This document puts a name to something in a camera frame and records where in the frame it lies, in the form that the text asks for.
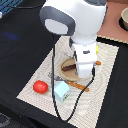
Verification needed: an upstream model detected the brown toy stove board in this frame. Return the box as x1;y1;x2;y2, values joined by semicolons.
98;0;128;43

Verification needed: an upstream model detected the fork with orange handle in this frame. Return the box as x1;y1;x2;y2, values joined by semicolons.
48;73;90;92

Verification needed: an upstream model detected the red toy tomato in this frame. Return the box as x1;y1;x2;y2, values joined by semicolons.
33;80;48;94

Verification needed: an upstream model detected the light blue carton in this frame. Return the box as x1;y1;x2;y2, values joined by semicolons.
54;81;70;102

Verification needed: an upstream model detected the beige woven placemat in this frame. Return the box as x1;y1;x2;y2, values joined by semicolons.
17;36;118;128

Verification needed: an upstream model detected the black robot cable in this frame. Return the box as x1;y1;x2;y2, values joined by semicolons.
50;33;97;122

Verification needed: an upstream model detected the knife with orange handle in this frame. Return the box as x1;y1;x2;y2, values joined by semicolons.
95;60;102;66

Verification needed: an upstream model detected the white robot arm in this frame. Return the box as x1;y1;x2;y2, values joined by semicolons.
40;0;107;78

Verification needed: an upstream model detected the brown toy sausage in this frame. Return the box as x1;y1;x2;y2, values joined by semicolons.
62;64;76;71

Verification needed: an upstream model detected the blue wire basket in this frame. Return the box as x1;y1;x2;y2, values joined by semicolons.
0;0;23;15

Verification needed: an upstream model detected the beige round plate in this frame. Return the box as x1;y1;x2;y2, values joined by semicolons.
60;57;79;81

